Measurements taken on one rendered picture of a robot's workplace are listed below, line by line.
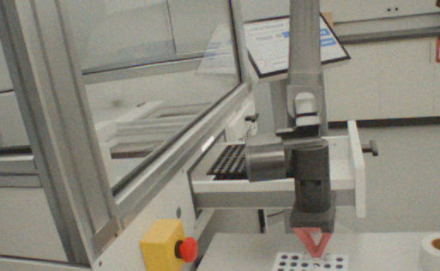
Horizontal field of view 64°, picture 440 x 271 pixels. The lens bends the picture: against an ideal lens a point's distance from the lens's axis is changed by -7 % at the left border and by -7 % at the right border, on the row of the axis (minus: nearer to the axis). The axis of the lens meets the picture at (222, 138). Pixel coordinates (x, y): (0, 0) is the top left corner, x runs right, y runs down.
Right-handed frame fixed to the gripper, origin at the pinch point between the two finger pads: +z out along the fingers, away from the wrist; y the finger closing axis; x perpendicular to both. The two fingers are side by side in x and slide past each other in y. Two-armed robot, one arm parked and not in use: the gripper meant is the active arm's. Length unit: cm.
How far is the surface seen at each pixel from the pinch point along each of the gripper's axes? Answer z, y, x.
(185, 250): -7.2, 11.9, -17.8
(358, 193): -6.2, -9.7, 7.1
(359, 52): 2, -319, 14
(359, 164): -11.7, -10.4, 7.4
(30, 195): -22.5, 24.8, -30.2
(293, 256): 1.7, -0.6, -4.1
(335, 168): -2.7, -29.9, 1.9
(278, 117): 8, -119, -30
